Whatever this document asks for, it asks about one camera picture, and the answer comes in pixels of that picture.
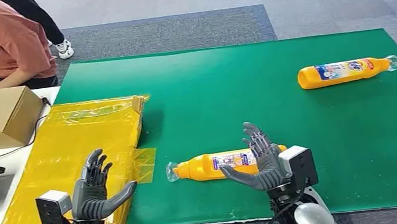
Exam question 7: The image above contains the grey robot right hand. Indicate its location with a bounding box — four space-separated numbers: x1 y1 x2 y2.
214 117 295 198

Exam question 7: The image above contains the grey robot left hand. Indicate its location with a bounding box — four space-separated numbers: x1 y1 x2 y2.
64 144 143 224

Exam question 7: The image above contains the orange detergent bottle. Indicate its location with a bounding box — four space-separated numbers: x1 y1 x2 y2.
163 142 291 188
295 53 397 92

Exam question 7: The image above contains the yellow plastic wrapped box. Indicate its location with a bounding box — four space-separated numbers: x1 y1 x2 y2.
0 91 168 224

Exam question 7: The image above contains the white side table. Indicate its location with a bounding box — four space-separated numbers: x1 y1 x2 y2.
0 84 80 224

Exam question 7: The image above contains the green table mat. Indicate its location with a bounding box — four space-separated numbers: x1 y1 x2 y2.
49 17 397 224

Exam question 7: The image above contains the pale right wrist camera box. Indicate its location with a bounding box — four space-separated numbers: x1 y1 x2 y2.
276 143 320 193

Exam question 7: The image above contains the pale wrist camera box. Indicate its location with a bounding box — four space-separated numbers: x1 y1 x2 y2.
276 143 320 193
34 187 76 224

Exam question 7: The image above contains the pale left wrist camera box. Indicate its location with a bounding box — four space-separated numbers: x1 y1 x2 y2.
34 187 76 224

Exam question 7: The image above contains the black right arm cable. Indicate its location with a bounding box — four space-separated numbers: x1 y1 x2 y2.
252 188 312 224

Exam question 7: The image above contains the thin black power cable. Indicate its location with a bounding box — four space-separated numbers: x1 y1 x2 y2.
0 96 59 165

